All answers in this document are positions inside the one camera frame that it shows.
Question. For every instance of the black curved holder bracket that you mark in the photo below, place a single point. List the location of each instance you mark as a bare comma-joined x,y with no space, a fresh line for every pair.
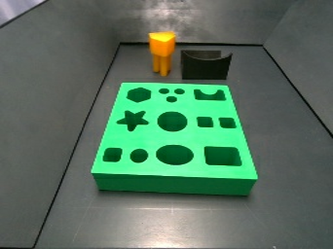
204,65

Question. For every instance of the orange three prong object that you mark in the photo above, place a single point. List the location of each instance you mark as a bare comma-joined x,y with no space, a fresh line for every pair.
161,45

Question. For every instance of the green foam shape board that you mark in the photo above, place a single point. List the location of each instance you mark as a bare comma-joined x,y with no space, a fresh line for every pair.
174,141

